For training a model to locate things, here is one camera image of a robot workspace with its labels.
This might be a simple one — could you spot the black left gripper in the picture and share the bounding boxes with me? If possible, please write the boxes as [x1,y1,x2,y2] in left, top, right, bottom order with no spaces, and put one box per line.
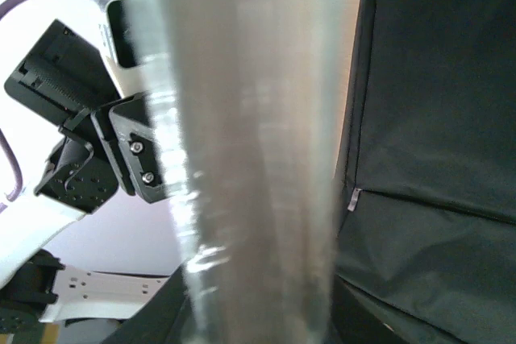
[34,93,165,213]

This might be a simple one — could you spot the grey plastic-wrapped notebook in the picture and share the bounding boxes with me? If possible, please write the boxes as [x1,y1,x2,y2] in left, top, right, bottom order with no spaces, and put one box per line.
[132,0,347,343]

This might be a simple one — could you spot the black student bag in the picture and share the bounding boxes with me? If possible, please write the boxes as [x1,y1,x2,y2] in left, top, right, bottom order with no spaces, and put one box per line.
[100,0,516,344]

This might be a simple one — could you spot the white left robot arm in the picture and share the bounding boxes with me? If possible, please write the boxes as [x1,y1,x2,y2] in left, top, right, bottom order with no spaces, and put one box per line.
[1,21,173,335]

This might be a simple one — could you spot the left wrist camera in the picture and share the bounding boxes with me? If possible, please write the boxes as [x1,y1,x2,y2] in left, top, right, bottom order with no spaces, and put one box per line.
[91,0,145,97]

